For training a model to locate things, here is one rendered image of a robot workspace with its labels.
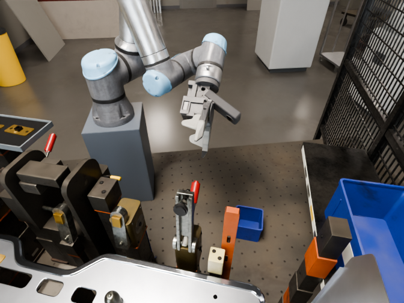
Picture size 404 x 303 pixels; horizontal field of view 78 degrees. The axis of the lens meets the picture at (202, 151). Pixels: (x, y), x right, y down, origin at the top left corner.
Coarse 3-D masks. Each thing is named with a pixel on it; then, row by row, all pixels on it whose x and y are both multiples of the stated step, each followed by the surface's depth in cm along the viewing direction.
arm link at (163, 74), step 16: (128, 0) 59; (144, 0) 60; (128, 16) 61; (144, 16) 61; (144, 32) 62; (160, 32) 65; (144, 48) 64; (160, 48) 65; (144, 64) 68; (160, 64) 66; (176, 64) 71; (144, 80) 68; (160, 80) 66; (176, 80) 71
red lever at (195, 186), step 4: (192, 184) 62; (196, 184) 62; (192, 188) 62; (196, 188) 62; (196, 192) 61; (196, 196) 61; (196, 200) 61; (184, 236) 59; (184, 240) 59; (184, 244) 58
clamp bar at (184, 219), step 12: (180, 192) 51; (192, 192) 51; (180, 204) 48; (192, 204) 51; (180, 216) 55; (192, 216) 54; (180, 228) 57; (192, 228) 56; (180, 240) 59; (192, 240) 58
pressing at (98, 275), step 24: (0, 240) 66; (0, 264) 61; (24, 264) 61; (96, 264) 61; (120, 264) 61; (144, 264) 61; (0, 288) 57; (24, 288) 57; (72, 288) 57; (96, 288) 57; (120, 288) 57; (144, 288) 57; (168, 288) 57; (192, 288) 57; (216, 288) 57; (240, 288) 57
